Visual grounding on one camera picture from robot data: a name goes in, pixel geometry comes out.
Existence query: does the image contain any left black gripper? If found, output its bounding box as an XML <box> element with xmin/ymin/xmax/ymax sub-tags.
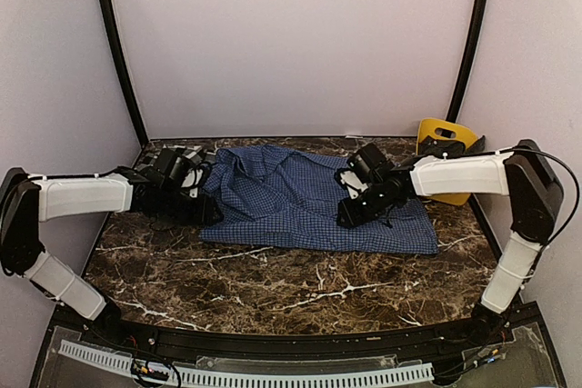
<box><xmin>158</xmin><ymin>184</ymin><xmax>224</xmax><ymax>225</ymax></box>

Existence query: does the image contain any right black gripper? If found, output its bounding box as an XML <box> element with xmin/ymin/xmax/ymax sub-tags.
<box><xmin>337</xmin><ymin>181</ymin><xmax>391</xmax><ymax>229</ymax></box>

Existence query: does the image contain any black white plaid shirt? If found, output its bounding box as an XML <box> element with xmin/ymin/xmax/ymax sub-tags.
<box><xmin>135</xmin><ymin>145</ymin><xmax>216</xmax><ymax>170</ymax></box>

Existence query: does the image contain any blue checked long sleeve shirt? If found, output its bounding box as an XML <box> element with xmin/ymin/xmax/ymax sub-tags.
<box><xmin>199</xmin><ymin>144</ymin><xmax>438</xmax><ymax>255</ymax></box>

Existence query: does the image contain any yellow plastic basket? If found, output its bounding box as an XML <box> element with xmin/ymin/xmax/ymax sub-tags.
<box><xmin>415</xmin><ymin>118</ymin><xmax>479</xmax><ymax>206</ymax></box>

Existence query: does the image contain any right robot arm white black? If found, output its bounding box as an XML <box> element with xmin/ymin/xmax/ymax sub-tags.
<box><xmin>336</xmin><ymin>139</ymin><xmax>565</xmax><ymax>346</ymax></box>

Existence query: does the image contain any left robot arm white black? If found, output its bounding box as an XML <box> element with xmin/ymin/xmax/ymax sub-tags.
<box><xmin>1</xmin><ymin>146</ymin><xmax>223</xmax><ymax>348</ymax></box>

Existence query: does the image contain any dark grey shirt in basket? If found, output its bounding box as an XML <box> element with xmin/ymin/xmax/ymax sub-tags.
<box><xmin>416</xmin><ymin>135</ymin><xmax>486</xmax><ymax>158</ymax></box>

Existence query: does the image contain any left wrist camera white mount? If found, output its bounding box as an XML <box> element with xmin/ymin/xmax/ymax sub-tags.
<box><xmin>181</xmin><ymin>164</ymin><xmax>211</xmax><ymax>198</ymax></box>

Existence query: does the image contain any black front rail frame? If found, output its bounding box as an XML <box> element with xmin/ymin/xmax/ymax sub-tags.
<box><xmin>68</xmin><ymin>316</ymin><xmax>513</xmax><ymax>363</ymax></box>

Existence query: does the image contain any white slotted cable duct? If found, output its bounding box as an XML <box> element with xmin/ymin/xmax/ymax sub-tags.
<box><xmin>58</xmin><ymin>340</ymin><xmax>434</xmax><ymax>387</ymax></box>

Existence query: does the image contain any left black corner post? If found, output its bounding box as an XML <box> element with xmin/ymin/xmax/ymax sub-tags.
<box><xmin>98</xmin><ymin>0</ymin><xmax>149</xmax><ymax>147</ymax></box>

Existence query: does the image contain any black corner post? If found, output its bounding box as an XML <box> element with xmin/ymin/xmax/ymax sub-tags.
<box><xmin>446</xmin><ymin>0</ymin><xmax>487</xmax><ymax>123</ymax></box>
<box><xmin>98</xmin><ymin>0</ymin><xmax>149</xmax><ymax>147</ymax></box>

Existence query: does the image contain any right black corner post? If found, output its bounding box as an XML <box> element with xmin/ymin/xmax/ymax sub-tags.
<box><xmin>446</xmin><ymin>0</ymin><xmax>487</xmax><ymax>123</ymax></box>

